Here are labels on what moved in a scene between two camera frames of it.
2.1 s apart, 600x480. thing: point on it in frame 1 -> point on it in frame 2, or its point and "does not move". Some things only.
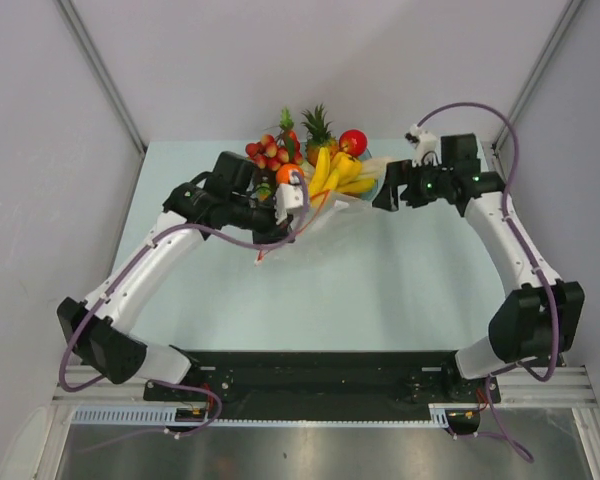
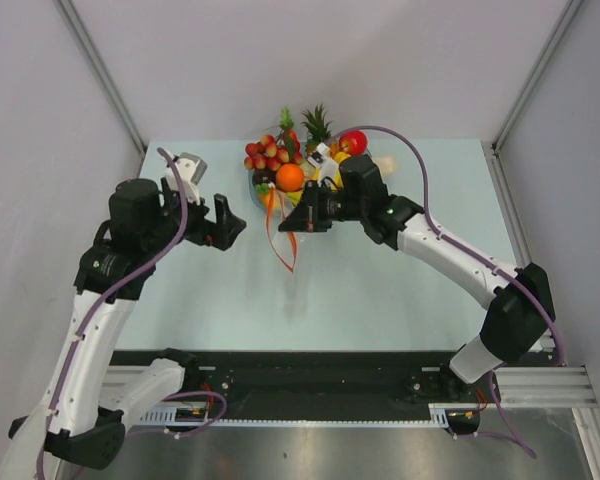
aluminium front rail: (561, 386) does not move
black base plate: (262, 381) does not move
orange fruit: (283, 173) does not move
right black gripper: (397, 174) -> (307, 217)
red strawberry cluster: (268, 154) does not move
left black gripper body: (258, 217) -> (198, 229)
